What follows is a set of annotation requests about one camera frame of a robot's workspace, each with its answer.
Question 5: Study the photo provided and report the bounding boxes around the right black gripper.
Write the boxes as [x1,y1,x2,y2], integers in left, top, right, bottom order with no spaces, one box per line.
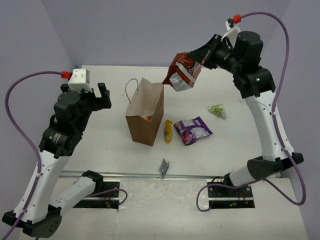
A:
[188,33,244,76]

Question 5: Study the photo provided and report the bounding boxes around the red Doritos chip bag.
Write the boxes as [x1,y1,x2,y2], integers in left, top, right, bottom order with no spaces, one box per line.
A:
[162,52,202,92]

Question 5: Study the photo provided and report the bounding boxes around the brown paper bag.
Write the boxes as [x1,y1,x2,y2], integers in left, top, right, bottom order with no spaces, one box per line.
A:
[125,78,164,147]

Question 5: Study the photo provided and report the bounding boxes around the orange snack packet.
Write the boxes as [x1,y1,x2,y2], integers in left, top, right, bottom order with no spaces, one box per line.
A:
[143,114,153,123]

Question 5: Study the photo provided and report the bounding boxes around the green snack packet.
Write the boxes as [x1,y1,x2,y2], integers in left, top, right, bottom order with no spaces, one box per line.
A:
[208,104,227,120]

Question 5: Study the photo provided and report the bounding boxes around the yellow candy bar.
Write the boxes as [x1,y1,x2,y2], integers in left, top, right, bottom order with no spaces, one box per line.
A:
[164,119,173,143]

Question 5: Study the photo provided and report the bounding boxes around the purple snack packet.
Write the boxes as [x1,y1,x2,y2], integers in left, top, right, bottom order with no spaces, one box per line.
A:
[173,116,213,146]

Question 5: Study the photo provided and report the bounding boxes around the grey foil wrapper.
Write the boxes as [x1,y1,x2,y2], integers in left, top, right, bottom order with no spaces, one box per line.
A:
[158,158,170,179]

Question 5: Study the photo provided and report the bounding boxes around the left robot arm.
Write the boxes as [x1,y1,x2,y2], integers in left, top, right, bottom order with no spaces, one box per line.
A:
[2,83,112,239]

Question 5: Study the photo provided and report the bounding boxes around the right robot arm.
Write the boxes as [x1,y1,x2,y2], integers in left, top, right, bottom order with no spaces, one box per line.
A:
[187,31,304,197]

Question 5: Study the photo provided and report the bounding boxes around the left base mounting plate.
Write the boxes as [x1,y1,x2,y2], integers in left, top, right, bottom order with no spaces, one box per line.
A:
[74,191,120,210]

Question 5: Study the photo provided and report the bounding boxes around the base mounting plate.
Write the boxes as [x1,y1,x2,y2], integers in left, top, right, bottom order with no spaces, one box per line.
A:
[207,186,255,209]
[74,191,120,210]

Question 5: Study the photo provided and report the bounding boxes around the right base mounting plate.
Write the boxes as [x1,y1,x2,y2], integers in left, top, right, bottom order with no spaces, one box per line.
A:
[207,186,255,209]

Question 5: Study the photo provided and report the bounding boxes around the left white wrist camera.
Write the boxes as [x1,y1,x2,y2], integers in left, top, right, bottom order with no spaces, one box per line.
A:
[68,68,92,92]

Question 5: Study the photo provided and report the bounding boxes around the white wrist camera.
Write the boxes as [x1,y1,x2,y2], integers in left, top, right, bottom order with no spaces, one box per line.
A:
[222,14,242,42]
[68,68,92,92]

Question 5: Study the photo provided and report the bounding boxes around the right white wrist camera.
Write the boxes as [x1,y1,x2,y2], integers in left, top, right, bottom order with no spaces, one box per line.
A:
[222,14,242,42]

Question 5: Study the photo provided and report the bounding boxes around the aluminium rail front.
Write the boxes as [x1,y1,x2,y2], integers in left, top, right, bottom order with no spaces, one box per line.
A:
[59,171,215,180]

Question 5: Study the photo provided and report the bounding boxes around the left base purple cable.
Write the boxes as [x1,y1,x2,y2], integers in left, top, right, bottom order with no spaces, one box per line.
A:
[88,186,129,207]

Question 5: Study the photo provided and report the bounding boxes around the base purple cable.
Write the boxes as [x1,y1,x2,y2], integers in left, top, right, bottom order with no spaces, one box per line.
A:
[195,183,248,213]
[88,186,129,207]

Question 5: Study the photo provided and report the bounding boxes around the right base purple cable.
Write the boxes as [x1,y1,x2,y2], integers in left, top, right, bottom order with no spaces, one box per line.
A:
[195,183,248,213]

